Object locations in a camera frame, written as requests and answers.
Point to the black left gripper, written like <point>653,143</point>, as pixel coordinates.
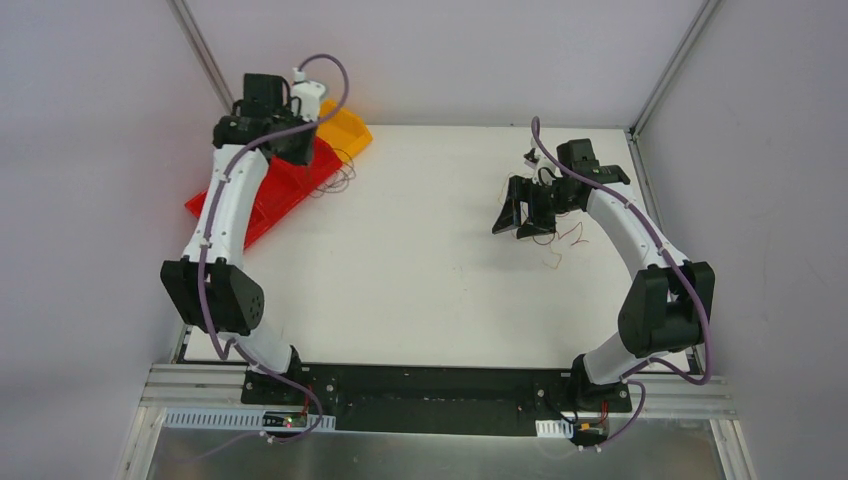
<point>299,148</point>

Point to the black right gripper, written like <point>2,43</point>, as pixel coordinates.
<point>535,204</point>

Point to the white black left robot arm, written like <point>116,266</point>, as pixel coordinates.
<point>207,285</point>

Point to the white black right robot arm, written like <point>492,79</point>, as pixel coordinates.
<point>667,307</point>

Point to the red plastic bin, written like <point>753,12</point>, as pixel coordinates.
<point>278,192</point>

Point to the yellow plastic bin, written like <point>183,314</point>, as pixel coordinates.
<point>347,132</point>

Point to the right controller board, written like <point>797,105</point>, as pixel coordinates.
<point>589,436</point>

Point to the controller board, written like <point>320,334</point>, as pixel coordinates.
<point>284,420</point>
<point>589,436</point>

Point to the left controller board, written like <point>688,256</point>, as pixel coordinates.
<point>284,420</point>

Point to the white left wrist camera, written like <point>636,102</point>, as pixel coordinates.
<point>306,96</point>

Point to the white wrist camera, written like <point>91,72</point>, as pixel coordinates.
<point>306,96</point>
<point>543,170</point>

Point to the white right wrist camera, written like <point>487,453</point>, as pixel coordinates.
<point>543,170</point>

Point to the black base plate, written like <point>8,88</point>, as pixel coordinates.
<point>454,417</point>

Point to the aluminium frame rail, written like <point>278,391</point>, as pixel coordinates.
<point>340,386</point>

